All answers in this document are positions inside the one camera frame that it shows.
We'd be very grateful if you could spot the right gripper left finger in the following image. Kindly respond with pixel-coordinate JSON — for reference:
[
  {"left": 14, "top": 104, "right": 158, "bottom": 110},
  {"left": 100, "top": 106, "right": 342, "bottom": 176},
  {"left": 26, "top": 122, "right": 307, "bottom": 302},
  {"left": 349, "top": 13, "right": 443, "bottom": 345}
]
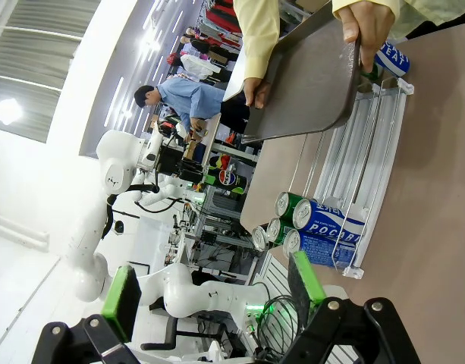
[{"left": 30, "top": 265, "right": 143, "bottom": 364}]

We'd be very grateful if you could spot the hanging clothes rack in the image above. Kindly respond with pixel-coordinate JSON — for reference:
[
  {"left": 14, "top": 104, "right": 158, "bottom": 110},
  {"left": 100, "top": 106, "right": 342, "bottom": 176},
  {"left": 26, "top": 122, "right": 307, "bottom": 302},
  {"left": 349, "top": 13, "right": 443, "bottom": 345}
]
[{"left": 167, "top": 0, "right": 245, "bottom": 86}]

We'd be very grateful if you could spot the person's right hand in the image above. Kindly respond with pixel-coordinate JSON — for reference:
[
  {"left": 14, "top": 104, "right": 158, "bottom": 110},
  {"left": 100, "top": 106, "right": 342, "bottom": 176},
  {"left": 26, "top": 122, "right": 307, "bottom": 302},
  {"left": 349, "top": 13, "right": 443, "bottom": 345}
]
[{"left": 242, "top": 77, "right": 273, "bottom": 110}]

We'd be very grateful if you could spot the person's left hand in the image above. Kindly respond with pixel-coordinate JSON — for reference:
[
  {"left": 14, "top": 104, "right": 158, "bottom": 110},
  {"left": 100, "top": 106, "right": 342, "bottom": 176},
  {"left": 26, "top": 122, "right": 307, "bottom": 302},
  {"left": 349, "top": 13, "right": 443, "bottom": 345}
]
[{"left": 336, "top": 0, "right": 396, "bottom": 74}]

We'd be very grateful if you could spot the aluminium frame equipment cart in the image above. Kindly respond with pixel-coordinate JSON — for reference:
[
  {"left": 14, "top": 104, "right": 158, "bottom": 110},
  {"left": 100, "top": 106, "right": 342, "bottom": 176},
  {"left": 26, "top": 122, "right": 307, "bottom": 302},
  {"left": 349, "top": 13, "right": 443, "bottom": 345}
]
[{"left": 167, "top": 181, "right": 265, "bottom": 284}]

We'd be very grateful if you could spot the blue Pocari Sweat can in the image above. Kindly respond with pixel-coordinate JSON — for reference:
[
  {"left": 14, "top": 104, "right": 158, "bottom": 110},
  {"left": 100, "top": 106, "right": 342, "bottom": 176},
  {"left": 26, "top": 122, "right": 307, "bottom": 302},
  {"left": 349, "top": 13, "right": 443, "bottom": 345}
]
[
  {"left": 282, "top": 228, "right": 357, "bottom": 271},
  {"left": 291, "top": 197, "right": 369, "bottom": 244},
  {"left": 372, "top": 39, "right": 412, "bottom": 80}
]

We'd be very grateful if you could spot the person's torso yellow shirt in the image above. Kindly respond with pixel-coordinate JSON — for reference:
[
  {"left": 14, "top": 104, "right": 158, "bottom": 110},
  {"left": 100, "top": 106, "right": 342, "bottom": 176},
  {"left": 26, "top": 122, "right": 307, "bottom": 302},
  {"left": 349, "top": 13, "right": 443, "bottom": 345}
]
[{"left": 389, "top": 0, "right": 465, "bottom": 41}]

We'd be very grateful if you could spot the man in blue shirt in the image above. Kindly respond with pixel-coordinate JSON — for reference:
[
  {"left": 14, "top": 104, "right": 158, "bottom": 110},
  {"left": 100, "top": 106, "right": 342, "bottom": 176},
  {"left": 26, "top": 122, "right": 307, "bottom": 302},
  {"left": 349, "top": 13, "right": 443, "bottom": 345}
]
[{"left": 134, "top": 77, "right": 228, "bottom": 133}]

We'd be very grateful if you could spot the person's right forearm yellow sleeve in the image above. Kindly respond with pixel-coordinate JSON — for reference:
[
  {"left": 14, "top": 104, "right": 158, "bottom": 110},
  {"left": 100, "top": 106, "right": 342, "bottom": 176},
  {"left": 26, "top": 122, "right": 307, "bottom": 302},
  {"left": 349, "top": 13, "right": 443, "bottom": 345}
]
[{"left": 233, "top": 0, "right": 281, "bottom": 81}]

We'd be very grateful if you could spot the dark brown serving tray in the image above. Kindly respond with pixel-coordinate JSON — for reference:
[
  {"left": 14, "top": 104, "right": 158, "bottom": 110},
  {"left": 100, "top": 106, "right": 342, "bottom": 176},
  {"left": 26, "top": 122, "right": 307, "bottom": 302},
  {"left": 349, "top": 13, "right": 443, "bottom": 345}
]
[{"left": 222, "top": 0, "right": 365, "bottom": 146}]

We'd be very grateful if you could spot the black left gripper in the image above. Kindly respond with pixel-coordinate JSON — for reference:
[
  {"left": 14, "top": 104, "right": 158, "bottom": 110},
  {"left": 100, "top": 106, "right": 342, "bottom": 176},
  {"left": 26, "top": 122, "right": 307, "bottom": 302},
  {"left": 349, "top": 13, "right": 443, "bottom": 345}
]
[{"left": 157, "top": 145, "right": 209, "bottom": 187}]

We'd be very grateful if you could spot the black Pepsi can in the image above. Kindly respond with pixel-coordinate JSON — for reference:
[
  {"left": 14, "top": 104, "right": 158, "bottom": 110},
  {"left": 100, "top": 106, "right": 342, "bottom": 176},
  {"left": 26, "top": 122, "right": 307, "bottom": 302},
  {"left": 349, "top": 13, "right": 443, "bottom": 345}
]
[
  {"left": 251, "top": 225, "right": 272, "bottom": 253},
  {"left": 208, "top": 169, "right": 250, "bottom": 196}
]

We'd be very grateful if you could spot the green soda can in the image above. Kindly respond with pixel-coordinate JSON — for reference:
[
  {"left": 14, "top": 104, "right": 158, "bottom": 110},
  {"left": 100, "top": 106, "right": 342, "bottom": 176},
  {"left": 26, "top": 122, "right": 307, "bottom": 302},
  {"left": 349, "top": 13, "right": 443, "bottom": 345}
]
[
  {"left": 360, "top": 62, "right": 381, "bottom": 83},
  {"left": 265, "top": 217, "right": 295, "bottom": 247},
  {"left": 274, "top": 190, "right": 313, "bottom": 223}
]

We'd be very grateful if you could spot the black chair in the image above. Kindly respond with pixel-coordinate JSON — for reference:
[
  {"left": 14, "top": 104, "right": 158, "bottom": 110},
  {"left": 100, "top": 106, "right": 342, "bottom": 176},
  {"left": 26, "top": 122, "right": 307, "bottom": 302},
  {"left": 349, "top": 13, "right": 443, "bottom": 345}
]
[{"left": 140, "top": 314, "right": 233, "bottom": 352}]

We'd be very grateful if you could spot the white three-lane can rack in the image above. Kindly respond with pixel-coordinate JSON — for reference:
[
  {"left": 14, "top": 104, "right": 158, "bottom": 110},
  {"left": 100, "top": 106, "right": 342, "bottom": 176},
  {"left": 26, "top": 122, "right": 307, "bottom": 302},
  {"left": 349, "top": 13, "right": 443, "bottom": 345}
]
[{"left": 287, "top": 77, "right": 416, "bottom": 281}]

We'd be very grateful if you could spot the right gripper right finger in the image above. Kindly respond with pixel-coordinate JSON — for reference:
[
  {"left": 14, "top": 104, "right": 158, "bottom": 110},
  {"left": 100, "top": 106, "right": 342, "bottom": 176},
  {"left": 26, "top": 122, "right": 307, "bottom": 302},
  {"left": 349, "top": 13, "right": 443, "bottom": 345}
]
[{"left": 283, "top": 249, "right": 422, "bottom": 364}]

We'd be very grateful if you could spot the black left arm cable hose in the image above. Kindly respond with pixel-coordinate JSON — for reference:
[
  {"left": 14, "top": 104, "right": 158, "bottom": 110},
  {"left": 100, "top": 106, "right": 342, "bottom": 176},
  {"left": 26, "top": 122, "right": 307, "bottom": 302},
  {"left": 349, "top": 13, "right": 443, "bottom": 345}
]
[{"left": 101, "top": 181, "right": 180, "bottom": 240}]

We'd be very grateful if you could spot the round ceiling lamp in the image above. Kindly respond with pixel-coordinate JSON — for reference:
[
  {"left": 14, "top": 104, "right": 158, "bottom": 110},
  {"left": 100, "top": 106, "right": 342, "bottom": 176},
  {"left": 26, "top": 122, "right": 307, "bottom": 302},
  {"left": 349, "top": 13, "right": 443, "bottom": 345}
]
[{"left": 0, "top": 97, "right": 24, "bottom": 127}]

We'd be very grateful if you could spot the person's left forearm yellow sleeve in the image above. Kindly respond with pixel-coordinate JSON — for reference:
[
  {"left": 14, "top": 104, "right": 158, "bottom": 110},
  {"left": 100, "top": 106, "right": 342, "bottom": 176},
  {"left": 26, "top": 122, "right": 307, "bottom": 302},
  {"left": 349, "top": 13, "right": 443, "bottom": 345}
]
[{"left": 331, "top": 0, "right": 403, "bottom": 20}]

